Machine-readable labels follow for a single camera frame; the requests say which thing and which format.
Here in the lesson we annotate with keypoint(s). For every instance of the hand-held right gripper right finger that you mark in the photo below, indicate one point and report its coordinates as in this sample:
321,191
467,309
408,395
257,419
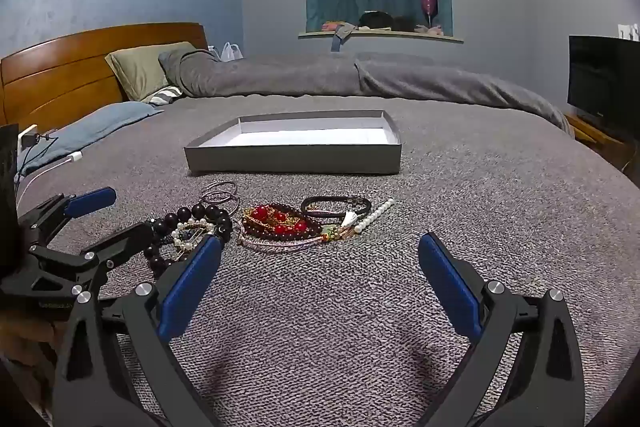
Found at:
450,287

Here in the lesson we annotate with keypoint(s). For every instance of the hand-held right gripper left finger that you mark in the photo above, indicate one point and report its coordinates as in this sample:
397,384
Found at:
190,287

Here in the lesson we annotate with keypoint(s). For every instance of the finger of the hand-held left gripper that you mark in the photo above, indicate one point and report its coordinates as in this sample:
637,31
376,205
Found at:
90,202
125,239

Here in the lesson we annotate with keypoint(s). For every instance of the white pearl strand with tassel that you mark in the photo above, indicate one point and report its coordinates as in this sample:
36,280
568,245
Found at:
375,213

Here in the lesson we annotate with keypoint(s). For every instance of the shallow grey cardboard box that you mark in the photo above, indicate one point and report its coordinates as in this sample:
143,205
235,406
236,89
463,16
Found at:
300,159

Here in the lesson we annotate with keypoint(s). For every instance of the person's left hand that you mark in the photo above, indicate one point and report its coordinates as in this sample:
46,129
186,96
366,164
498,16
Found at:
25,332

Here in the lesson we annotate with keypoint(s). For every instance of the blue pillow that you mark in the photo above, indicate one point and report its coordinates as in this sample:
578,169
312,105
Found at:
100,122

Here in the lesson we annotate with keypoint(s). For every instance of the striped pillow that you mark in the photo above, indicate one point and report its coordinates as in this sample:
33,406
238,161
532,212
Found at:
165,94

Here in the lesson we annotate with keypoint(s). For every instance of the wooden headboard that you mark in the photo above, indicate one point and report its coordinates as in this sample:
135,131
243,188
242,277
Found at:
50,72

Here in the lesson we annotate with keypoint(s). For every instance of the olive pillow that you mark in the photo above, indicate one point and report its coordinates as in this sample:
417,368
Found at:
140,67

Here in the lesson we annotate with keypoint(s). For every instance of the white plastic bag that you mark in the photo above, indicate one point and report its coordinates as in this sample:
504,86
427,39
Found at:
232,52

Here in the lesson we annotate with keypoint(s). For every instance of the wooden television stand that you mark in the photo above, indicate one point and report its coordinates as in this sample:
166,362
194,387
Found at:
595,134

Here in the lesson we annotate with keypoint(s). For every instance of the grey duvet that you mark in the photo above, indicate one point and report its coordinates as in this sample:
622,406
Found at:
300,77

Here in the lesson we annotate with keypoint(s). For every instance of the pink cloth item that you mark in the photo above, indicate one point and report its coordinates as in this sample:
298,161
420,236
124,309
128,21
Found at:
431,30

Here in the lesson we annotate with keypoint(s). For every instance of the black television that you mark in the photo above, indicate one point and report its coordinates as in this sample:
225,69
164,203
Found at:
605,77

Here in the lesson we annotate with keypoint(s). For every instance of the window sill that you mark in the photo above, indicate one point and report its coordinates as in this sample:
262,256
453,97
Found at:
380,35

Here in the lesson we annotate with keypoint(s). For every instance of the grey hanging cloth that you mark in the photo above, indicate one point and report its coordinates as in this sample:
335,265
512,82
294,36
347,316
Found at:
341,37

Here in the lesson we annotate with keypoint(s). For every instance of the dark clothes pile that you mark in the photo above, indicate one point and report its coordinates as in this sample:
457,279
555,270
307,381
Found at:
380,21

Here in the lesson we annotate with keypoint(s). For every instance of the colourful cloth pile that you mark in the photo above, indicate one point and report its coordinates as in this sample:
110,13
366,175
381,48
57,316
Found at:
336,27

